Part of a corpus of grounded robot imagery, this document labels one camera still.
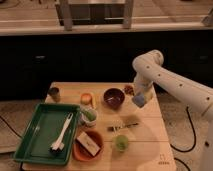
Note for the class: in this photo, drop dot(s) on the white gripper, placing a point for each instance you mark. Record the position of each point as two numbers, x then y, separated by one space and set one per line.
143 85

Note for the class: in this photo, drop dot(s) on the blue sponge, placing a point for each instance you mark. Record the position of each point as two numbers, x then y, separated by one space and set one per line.
139 100

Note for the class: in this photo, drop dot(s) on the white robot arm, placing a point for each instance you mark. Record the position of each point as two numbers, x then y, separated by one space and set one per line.
149 70

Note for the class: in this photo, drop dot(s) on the purple bowl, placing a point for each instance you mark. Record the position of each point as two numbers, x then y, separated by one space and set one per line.
114 98

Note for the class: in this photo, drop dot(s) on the orange bowl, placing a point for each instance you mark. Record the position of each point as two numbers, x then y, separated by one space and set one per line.
81 154

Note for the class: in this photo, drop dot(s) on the brown dried fruit pile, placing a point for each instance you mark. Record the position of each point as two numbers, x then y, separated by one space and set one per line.
128 89

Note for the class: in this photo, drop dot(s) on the metal fork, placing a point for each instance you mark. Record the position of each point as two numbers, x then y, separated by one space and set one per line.
116 128

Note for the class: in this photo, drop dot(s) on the green plastic cup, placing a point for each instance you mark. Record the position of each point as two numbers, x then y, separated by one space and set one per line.
120 143

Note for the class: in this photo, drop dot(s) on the yellow banana toy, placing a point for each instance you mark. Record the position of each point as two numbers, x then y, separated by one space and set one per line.
94 102

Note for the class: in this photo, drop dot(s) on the orange fruit toy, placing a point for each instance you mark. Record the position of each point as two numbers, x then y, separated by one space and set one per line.
86 98

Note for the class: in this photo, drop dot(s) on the white mug with green item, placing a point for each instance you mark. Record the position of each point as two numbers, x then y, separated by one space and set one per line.
88 116

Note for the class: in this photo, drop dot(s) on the wooden block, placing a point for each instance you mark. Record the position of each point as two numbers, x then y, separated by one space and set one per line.
86 141

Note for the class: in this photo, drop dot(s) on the small dark can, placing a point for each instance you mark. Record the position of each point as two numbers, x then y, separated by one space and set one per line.
54 93

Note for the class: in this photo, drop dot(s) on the white dish brush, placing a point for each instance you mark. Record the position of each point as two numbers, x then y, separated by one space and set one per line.
58 143

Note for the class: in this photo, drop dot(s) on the green plastic tray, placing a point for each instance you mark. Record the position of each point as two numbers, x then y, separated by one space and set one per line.
43 129

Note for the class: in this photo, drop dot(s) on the white stool frame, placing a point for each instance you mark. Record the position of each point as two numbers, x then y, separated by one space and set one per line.
94 12

